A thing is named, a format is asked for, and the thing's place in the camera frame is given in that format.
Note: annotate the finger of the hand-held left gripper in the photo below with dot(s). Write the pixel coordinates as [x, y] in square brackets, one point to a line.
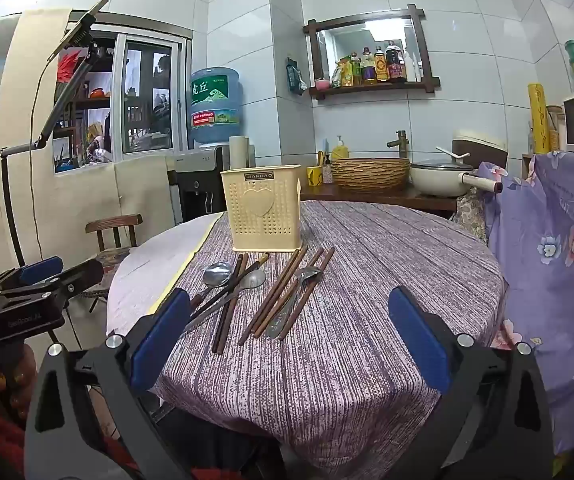
[42, 267]
[79, 277]

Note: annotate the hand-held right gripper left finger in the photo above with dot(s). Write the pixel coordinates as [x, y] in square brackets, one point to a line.
[162, 345]

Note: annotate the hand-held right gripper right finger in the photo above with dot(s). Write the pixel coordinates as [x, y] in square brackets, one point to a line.
[417, 340]

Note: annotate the dark wooden chopstick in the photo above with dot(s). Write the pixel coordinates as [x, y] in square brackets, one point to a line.
[219, 330]
[226, 330]

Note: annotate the cream plastic utensil holder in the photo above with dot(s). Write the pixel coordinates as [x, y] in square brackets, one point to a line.
[267, 225]

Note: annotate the person's left hand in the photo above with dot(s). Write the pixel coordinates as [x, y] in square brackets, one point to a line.
[12, 375]

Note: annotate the round printed seat cushion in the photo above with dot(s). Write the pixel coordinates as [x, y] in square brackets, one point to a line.
[112, 257]

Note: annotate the wooden chair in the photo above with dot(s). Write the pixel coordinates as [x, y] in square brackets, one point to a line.
[114, 223]

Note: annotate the purple striped tablecloth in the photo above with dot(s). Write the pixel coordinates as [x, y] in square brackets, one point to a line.
[357, 310]

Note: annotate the floral cushion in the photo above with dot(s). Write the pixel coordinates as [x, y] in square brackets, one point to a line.
[469, 210]

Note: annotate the wooden counter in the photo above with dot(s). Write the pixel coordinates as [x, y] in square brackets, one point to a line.
[382, 199]

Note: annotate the water dispenser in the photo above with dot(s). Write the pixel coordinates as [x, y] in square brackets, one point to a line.
[194, 175]

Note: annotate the purple floral cloth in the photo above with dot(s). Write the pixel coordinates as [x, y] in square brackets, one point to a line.
[552, 260]

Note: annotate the cream pan with lid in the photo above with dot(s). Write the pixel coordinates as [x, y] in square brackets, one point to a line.
[439, 177]

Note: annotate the woven basket sink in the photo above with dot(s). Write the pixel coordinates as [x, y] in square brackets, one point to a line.
[369, 172]

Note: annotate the white ladle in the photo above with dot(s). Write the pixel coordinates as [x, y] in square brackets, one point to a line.
[449, 152]

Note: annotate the sliding window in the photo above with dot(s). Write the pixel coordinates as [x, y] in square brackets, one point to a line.
[149, 100]

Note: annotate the yellow mug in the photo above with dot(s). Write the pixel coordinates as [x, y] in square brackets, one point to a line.
[314, 175]

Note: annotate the brass faucet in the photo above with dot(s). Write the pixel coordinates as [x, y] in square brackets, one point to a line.
[400, 142]

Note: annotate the paper towel roll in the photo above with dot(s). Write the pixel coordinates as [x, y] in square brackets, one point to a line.
[238, 152]

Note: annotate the white and brown rice cooker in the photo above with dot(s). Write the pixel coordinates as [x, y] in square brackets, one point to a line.
[482, 147]

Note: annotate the yellow soap dispenser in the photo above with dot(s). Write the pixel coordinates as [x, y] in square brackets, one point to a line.
[339, 150]

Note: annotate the blue water jug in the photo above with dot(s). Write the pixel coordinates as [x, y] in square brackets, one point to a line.
[215, 105]

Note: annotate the phone on stand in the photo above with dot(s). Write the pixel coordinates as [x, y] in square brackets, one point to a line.
[79, 30]

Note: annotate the yellow roll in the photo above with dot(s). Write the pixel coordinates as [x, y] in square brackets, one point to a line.
[538, 120]

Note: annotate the small pink bowl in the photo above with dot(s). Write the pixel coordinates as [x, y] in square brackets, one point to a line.
[321, 83]

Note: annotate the green snack packet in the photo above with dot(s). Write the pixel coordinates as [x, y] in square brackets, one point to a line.
[337, 75]

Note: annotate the yellow oil bottle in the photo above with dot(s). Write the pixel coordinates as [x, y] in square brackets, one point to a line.
[351, 71]

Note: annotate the amber sauce bottle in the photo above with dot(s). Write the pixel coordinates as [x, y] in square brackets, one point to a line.
[381, 65]

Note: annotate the dark soy sauce bottle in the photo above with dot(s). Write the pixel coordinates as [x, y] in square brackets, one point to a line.
[395, 62]

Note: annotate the dark green hanging packet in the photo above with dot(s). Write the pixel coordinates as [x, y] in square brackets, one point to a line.
[294, 76]

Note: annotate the wooden framed mirror shelf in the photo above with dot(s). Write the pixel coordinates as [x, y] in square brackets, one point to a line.
[367, 27]

